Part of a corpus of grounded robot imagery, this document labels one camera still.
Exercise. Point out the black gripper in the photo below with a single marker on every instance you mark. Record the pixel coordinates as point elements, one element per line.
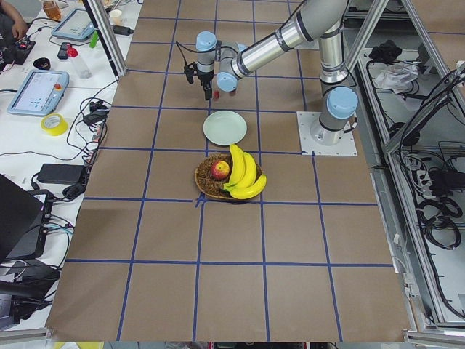
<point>204,77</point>

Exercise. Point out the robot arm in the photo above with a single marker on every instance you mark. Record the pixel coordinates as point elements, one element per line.
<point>228,62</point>

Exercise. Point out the light green plate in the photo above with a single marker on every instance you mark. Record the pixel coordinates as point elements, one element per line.
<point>225,128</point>

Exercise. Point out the red apple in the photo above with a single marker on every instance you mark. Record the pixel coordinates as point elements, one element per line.
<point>220,170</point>

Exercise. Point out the woven wicker basket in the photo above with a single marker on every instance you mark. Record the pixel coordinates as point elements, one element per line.
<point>207,184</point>

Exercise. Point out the yellow banana bunch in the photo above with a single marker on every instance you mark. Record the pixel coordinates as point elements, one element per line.
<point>244,182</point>

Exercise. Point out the paper cup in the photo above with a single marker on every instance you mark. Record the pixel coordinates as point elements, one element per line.
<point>116,17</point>

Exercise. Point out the green marker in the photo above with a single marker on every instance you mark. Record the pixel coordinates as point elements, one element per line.
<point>94,39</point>

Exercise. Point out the clear plastic bottle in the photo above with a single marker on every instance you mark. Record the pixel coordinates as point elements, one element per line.
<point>78,63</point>

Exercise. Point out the blue teach pendant far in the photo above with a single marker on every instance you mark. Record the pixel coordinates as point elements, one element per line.
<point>76,26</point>

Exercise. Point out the blue teach pendant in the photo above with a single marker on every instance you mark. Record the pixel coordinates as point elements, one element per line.
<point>76,26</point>
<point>40,93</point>

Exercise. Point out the yellow tape roll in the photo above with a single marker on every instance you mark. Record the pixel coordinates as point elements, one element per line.
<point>54,124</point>

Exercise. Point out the blue teach pendant near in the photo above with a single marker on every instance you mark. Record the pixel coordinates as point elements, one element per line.
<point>40,93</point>

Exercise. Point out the black bowl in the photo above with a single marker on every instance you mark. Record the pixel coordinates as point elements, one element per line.
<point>42,63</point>

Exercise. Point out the black power brick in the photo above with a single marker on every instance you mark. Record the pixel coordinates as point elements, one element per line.
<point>60,173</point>

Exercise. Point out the black laptop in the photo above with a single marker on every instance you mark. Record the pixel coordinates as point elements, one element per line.
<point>24,216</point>

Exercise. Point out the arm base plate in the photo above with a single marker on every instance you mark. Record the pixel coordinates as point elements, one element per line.
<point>315,140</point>

